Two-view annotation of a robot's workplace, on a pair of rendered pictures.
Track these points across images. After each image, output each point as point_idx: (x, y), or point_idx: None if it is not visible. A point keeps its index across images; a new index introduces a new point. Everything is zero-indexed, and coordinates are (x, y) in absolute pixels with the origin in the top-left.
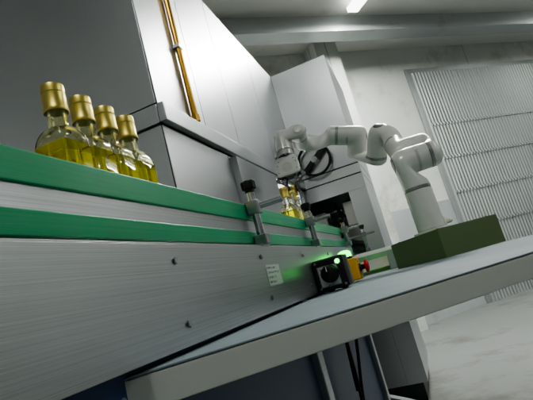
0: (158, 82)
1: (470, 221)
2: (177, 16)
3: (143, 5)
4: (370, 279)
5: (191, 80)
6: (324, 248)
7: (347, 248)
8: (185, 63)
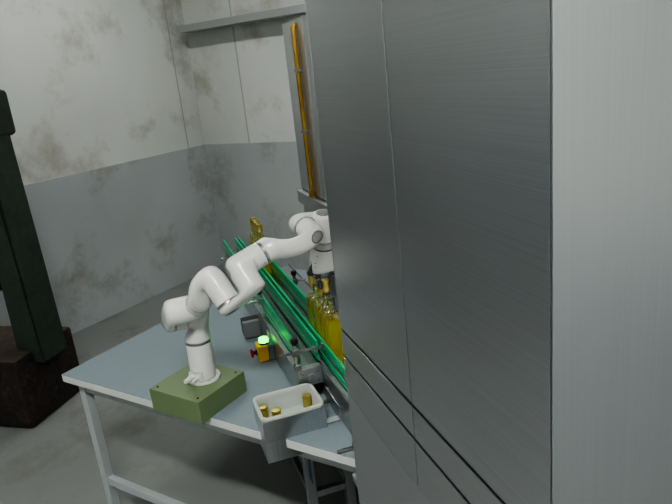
0: (301, 172)
1: (171, 375)
2: (309, 86)
3: (295, 111)
4: (244, 350)
5: (315, 154)
6: (265, 323)
7: (289, 360)
8: (312, 139)
